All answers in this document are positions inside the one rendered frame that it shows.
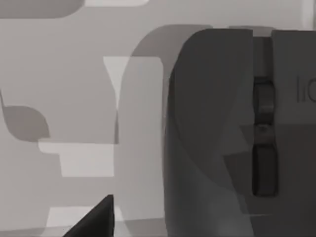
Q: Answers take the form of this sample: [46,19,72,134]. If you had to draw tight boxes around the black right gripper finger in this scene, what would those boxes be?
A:
[62,194,115,237]

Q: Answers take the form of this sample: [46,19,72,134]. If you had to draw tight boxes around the dark grey computer mouse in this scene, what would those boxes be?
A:
[163,28,316,237]

